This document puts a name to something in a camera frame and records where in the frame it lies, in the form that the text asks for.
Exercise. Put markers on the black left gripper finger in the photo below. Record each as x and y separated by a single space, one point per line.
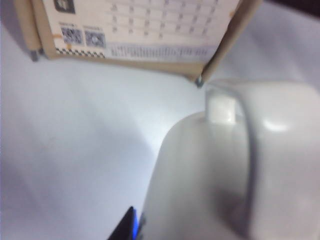
125 227

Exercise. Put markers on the white ceramic mug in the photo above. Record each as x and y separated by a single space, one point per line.
250 175

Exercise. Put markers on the beige canvas calendar stand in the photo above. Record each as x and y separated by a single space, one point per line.
150 65

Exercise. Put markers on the white desk calendar card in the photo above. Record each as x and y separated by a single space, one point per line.
150 25

